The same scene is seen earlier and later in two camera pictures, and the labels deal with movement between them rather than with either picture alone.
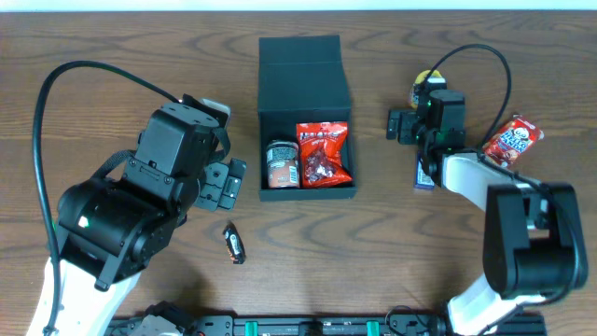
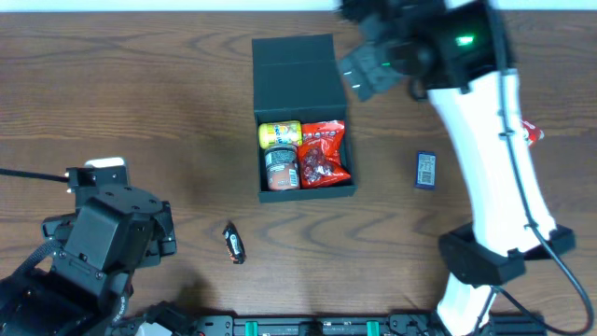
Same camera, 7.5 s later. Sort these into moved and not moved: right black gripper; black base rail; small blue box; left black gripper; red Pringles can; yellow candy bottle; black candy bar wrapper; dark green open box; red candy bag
Moved: left black gripper; yellow candy bottle; right black gripper
Not moved: red candy bag; black base rail; dark green open box; black candy bar wrapper; red Pringles can; small blue box
